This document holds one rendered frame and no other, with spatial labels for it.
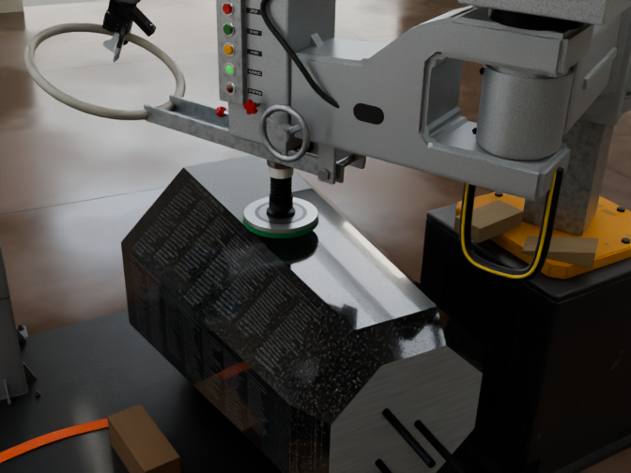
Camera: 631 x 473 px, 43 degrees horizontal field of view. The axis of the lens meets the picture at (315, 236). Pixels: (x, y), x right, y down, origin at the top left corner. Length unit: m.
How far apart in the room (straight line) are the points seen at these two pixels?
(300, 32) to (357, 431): 0.98
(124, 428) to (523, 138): 1.60
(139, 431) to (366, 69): 1.42
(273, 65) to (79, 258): 2.14
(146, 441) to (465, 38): 1.60
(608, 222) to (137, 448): 1.64
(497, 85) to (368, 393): 0.77
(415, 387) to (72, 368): 1.59
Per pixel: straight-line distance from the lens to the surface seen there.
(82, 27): 2.80
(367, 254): 2.25
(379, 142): 1.95
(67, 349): 3.34
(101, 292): 3.69
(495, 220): 2.49
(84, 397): 3.09
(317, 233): 2.35
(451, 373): 2.09
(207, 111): 2.46
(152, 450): 2.66
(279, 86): 2.06
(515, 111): 1.79
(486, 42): 1.77
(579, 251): 2.41
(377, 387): 1.96
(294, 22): 2.02
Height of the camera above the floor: 1.93
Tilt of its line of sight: 28 degrees down
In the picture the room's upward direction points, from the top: 1 degrees clockwise
